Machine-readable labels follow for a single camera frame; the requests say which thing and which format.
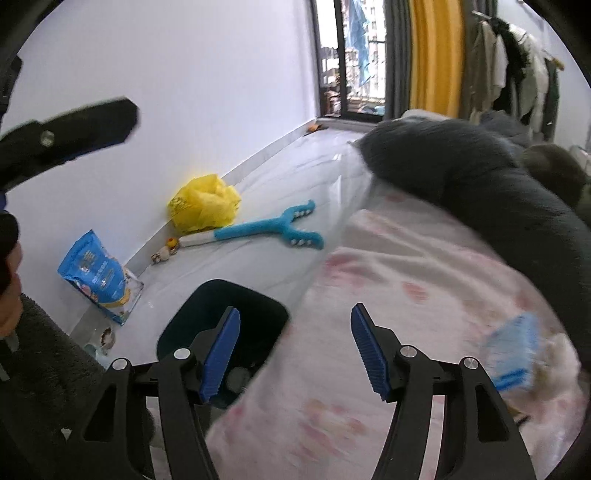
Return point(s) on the blue pet food bag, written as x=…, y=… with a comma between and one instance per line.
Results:
x=92, y=267

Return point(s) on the small beige toy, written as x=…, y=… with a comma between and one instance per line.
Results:
x=160, y=256

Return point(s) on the blue forked plush toy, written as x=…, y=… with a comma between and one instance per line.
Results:
x=258, y=227

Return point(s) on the dark green garment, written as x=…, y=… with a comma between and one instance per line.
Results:
x=553, y=97

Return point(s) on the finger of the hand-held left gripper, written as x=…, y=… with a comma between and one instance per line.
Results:
x=83, y=124
x=8, y=83

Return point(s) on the small orange toy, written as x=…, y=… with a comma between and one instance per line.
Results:
x=172, y=244

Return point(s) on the person's left forearm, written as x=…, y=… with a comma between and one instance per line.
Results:
x=41, y=369

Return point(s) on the white garment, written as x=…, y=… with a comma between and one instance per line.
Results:
x=538, y=83

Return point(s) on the dark grey blanket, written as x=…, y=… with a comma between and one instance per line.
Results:
x=461, y=157

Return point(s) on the beige jacket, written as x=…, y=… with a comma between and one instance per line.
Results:
x=487, y=64

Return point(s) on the black fuzzy garment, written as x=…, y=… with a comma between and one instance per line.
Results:
x=516, y=60

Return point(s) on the white tissue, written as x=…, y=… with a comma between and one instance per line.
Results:
x=238, y=379
x=561, y=374

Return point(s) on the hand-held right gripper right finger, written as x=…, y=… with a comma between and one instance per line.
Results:
x=369, y=355

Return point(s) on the grey curtain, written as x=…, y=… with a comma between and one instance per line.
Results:
x=398, y=55

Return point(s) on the dark olive cloth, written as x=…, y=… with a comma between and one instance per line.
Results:
x=554, y=173

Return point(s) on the yellow curtain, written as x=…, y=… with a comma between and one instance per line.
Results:
x=436, y=55

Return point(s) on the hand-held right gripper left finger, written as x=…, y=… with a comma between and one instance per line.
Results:
x=221, y=355

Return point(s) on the balcony glass door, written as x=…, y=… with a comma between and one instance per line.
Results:
x=351, y=60

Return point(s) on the pink printed blanket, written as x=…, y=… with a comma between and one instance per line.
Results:
x=392, y=277

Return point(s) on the blue and white packet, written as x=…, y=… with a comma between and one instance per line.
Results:
x=512, y=350

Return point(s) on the dark teal trash bin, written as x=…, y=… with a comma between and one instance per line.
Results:
x=249, y=318

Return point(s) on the patterned pet bowl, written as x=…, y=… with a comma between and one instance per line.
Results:
x=105, y=340

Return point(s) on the yellow plastic bag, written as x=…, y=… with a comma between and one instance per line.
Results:
x=203, y=205

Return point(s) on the orange item on floor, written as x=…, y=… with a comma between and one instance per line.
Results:
x=315, y=127

